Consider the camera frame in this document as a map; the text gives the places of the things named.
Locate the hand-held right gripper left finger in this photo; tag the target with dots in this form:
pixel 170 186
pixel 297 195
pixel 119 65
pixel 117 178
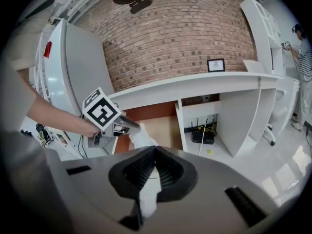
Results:
pixel 97 191

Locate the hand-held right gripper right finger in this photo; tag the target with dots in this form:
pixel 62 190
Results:
pixel 207 203

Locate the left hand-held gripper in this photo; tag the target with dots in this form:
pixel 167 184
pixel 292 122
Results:
pixel 102 111

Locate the person's left forearm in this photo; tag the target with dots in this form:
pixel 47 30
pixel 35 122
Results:
pixel 61 121

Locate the yellow sticky note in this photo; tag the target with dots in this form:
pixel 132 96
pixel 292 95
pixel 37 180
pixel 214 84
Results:
pixel 208 151

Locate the black router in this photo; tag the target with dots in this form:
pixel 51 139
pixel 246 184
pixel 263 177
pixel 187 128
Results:
pixel 203 138

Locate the grey refrigerator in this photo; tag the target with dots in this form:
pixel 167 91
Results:
pixel 83 64

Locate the white desk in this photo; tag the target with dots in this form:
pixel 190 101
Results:
pixel 239 111

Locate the red paper sticker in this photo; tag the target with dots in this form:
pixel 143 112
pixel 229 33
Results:
pixel 47 49

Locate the white office chair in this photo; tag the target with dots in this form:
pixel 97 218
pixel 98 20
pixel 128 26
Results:
pixel 278 116

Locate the white bookshelf cabinet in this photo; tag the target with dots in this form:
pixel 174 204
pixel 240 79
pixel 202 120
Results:
pixel 260 33

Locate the black picture frame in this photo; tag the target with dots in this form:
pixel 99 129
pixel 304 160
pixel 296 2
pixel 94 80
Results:
pixel 216 65

